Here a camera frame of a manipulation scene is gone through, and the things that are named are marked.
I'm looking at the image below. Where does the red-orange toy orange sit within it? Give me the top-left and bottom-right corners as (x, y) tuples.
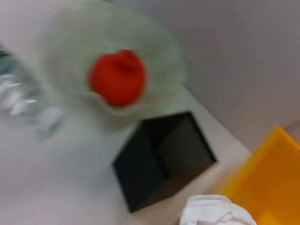
(89, 48), (149, 106)

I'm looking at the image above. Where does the white paper ball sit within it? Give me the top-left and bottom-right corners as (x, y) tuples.
(180, 195), (257, 225)

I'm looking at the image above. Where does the clear green-label water bottle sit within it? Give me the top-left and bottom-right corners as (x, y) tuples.
(0, 44), (67, 139)

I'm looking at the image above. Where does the black mesh pen holder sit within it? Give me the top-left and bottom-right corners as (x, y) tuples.
(112, 112), (218, 213)

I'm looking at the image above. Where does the translucent green fruit plate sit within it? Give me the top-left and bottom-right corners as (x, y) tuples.
(44, 0), (188, 118)

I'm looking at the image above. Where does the yellow plastic bin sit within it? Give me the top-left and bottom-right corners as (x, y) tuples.
(210, 125), (300, 225)

